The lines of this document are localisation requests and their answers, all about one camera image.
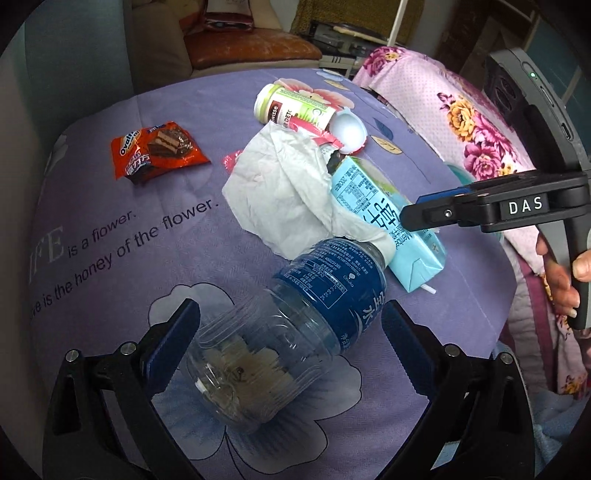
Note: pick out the purple floral bed sheet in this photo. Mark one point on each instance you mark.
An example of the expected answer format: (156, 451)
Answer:
(138, 258)

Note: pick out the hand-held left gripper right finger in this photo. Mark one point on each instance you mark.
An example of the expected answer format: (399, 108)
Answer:
(408, 355)

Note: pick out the cream sofa with orange seat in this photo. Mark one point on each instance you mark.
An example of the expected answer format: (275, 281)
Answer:
(249, 50)

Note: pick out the white green supplement bottle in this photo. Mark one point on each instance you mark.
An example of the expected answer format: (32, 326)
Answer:
(295, 108)

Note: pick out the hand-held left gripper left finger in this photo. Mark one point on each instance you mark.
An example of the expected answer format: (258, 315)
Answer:
(173, 350)

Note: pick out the black electronic device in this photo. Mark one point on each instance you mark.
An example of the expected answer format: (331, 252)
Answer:
(332, 39)

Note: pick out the light blue drink carton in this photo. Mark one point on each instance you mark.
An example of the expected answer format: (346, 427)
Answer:
(411, 263)

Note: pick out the pink snack wrapper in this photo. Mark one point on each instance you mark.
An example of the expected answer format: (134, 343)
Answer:
(231, 161)

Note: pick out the clear blue-label water bottle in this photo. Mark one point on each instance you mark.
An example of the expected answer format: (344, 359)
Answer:
(323, 290)

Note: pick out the red bottle-print bag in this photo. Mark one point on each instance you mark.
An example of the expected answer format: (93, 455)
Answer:
(231, 18)

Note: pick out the white tissue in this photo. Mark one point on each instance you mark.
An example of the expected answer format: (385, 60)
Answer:
(277, 194)

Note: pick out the white pole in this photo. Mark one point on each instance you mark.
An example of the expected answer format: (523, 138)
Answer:
(397, 23)

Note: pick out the teal trash bin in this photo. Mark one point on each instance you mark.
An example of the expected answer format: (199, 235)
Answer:
(459, 173)

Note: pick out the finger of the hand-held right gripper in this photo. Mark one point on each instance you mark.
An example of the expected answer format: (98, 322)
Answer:
(443, 194)
(438, 214)

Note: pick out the grey blue curtain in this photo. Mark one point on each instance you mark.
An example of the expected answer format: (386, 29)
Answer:
(78, 55)

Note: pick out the dark wooden cabinet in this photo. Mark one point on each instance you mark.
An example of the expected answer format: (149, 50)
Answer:
(471, 32)

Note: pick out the light blue cloth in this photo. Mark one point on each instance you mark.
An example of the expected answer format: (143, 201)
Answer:
(540, 415)

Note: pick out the orange chocolate wafer wrapper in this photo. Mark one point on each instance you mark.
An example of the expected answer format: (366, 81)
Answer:
(157, 150)

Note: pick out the pink floral blanket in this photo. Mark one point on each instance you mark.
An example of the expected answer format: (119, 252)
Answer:
(429, 97)

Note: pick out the person's right hand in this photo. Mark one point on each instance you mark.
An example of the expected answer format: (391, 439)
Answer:
(554, 277)

